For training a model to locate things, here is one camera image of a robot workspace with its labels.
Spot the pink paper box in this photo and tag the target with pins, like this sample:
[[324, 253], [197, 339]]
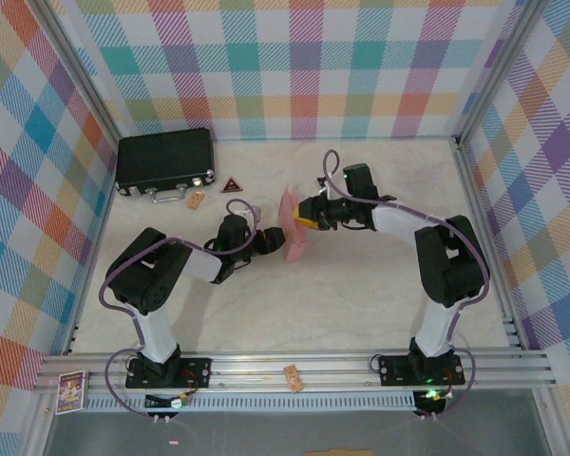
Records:
[[292, 247]]

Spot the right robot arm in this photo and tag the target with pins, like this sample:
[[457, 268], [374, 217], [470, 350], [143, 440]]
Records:
[[451, 266]]

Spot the black carrying case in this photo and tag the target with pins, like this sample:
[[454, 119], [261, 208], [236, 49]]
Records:
[[164, 157]]

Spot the orange printed wooden block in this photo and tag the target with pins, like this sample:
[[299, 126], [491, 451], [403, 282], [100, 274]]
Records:
[[293, 378]]

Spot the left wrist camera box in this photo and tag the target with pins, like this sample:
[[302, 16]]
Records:
[[255, 214]]

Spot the small orange wooden block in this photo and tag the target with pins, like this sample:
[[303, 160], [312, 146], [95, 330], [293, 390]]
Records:
[[195, 200]]

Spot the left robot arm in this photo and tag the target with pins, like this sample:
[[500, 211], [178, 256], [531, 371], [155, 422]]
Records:
[[142, 275]]

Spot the brown cardboard piece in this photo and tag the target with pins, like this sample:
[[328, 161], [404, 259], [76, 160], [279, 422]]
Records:
[[339, 452]]

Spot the aluminium mounting rail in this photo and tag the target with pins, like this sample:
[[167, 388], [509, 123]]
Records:
[[266, 368]]

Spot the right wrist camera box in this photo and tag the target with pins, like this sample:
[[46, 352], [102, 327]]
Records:
[[324, 187]]

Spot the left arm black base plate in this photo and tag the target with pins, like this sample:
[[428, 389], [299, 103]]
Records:
[[195, 373]]

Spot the black triangular badge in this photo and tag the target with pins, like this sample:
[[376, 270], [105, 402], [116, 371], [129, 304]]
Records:
[[231, 186]]

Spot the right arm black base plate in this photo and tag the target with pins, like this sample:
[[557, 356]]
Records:
[[394, 370]]

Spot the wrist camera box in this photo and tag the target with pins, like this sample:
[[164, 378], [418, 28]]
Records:
[[255, 214], [324, 187]]

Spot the aluminium side rail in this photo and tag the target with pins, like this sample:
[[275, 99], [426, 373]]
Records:
[[105, 209], [475, 199]]

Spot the colourful printed card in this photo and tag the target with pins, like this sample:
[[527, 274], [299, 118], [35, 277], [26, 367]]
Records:
[[71, 393]]

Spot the black wiring connector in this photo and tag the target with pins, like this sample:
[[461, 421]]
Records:
[[164, 403], [430, 403]]

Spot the aluminium frame post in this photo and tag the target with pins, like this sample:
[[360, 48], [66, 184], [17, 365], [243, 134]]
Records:
[[82, 71], [497, 71]]

